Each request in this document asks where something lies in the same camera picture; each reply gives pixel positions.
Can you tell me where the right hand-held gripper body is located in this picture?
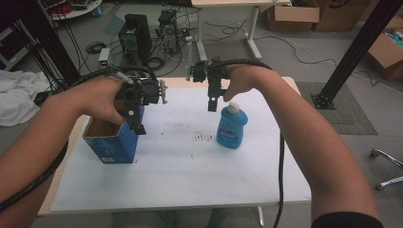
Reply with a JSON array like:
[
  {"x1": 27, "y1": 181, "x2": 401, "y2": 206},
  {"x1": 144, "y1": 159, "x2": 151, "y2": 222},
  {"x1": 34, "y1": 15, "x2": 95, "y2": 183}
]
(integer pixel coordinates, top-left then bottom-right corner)
[{"x1": 186, "y1": 58, "x2": 230, "y2": 97}]

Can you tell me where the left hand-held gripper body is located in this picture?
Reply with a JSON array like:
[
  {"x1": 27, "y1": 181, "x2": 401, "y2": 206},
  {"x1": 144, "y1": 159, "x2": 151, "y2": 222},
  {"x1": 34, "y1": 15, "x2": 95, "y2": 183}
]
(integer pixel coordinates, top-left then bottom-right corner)
[{"x1": 114, "y1": 76, "x2": 168, "y2": 110}]

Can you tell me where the blue bottle with white cap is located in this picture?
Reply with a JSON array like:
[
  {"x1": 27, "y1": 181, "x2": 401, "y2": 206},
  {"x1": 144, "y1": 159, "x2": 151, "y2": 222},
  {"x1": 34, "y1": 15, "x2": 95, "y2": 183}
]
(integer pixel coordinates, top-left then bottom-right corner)
[{"x1": 216, "y1": 101, "x2": 249, "y2": 150}]

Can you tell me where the blue cardboard box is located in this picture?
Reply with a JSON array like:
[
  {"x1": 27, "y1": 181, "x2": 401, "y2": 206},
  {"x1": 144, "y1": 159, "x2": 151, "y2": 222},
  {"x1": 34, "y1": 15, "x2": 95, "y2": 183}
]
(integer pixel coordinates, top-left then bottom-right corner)
[{"x1": 82, "y1": 104, "x2": 145, "y2": 165}]

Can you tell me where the person's right hand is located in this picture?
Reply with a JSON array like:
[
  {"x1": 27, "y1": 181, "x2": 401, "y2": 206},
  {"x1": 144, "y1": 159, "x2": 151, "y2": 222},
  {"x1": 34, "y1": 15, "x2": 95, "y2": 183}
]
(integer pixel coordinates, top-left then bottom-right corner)
[{"x1": 222, "y1": 64, "x2": 278, "y2": 103}]

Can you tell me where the person's left hand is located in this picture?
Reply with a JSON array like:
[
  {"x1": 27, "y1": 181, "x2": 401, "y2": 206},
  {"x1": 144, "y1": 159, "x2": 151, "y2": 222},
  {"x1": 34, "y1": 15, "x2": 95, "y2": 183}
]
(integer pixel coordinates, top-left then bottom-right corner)
[{"x1": 75, "y1": 76, "x2": 127, "y2": 126}]

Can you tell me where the small white device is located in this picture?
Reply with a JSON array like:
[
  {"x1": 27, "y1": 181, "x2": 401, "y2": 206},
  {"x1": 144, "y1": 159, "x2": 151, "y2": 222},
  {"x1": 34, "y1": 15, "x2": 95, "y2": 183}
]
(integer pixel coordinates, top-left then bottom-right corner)
[{"x1": 98, "y1": 47, "x2": 111, "y2": 69}]

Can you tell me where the black computer tower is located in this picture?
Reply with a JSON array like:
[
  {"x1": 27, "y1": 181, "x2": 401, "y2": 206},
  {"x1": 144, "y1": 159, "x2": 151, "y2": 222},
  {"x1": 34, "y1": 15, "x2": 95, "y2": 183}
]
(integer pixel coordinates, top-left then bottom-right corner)
[{"x1": 118, "y1": 13, "x2": 153, "y2": 63}]

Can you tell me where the white desk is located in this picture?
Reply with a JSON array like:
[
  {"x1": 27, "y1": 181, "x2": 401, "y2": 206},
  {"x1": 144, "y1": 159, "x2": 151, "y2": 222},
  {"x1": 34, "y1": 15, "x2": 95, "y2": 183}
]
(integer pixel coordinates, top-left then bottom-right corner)
[{"x1": 189, "y1": 0, "x2": 293, "y2": 62}]

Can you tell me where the grey open computer case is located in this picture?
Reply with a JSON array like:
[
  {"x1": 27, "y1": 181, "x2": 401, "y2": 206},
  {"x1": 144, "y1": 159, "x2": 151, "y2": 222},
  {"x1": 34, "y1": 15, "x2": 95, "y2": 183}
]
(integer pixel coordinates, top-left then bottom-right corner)
[{"x1": 157, "y1": 9, "x2": 181, "y2": 55}]

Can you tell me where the black metal stand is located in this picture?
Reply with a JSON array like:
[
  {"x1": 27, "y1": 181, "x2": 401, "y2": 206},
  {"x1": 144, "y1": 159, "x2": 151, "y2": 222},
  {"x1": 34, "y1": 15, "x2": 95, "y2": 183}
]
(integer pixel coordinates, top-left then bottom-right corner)
[{"x1": 17, "y1": 0, "x2": 82, "y2": 87}]

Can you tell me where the round white table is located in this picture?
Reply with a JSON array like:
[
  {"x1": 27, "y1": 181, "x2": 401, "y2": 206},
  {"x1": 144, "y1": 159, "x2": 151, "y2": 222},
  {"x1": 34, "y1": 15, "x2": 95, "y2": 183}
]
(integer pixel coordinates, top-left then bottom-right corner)
[{"x1": 47, "y1": 0, "x2": 104, "y2": 21}]

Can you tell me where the white cloth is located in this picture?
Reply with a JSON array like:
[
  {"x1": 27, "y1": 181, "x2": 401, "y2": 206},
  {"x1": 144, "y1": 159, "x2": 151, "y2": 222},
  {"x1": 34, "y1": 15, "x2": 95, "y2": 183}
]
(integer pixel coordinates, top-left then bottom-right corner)
[{"x1": 0, "y1": 69, "x2": 51, "y2": 127}]

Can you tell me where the grey floor mat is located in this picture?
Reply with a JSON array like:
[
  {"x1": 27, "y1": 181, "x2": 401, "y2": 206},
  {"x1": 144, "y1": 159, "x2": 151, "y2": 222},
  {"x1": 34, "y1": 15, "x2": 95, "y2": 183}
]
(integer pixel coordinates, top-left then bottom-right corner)
[{"x1": 296, "y1": 81, "x2": 378, "y2": 136}]

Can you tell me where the black metal stand beam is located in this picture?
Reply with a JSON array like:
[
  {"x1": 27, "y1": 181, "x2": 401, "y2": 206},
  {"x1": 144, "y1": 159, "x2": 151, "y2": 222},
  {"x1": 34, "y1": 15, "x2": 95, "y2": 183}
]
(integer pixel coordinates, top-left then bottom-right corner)
[{"x1": 311, "y1": 0, "x2": 403, "y2": 111}]

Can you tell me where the black sleeve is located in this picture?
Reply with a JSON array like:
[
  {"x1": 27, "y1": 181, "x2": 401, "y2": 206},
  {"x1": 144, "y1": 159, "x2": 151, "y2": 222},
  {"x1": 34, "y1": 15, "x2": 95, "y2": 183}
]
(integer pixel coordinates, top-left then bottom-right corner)
[{"x1": 311, "y1": 211, "x2": 385, "y2": 228}]

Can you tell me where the chrome chair leg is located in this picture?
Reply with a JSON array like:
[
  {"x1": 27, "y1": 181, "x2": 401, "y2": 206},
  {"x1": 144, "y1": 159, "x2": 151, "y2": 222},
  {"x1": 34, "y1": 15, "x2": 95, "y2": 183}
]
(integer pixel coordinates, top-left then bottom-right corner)
[{"x1": 370, "y1": 147, "x2": 403, "y2": 192}]

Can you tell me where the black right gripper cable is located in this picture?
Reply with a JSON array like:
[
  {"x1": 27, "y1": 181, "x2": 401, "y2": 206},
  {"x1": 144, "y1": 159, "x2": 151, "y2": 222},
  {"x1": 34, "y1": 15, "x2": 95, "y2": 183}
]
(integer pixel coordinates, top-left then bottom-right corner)
[{"x1": 207, "y1": 58, "x2": 286, "y2": 228}]

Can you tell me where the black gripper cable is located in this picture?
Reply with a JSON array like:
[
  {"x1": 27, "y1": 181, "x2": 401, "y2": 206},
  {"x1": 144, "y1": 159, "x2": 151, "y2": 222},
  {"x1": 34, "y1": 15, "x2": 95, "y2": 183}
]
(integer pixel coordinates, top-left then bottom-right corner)
[
  {"x1": 207, "y1": 58, "x2": 286, "y2": 228},
  {"x1": 0, "y1": 66, "x2": 158, "y2": 213}
]

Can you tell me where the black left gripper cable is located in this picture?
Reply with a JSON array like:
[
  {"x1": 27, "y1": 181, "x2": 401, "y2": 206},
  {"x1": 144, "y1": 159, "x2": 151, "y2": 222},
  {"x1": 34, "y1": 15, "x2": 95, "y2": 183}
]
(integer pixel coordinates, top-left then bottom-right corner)
[{"x1": 0, "y1": 66, "x2": 158, "y2": 213}]

